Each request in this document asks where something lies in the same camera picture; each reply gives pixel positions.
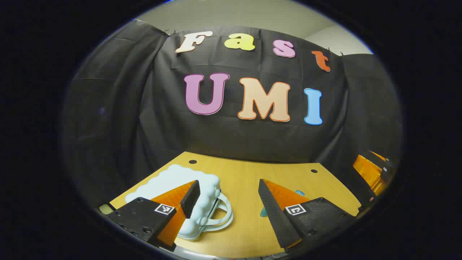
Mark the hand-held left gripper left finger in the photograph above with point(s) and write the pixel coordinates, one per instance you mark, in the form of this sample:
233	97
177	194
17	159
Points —
191	200

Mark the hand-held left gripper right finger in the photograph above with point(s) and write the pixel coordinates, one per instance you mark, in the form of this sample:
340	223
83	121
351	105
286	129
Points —
276	216

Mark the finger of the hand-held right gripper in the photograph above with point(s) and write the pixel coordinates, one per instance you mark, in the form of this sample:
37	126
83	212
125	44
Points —
379	162
366	173

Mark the light blue suitcase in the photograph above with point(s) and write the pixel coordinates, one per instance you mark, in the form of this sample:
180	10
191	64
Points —
173	177

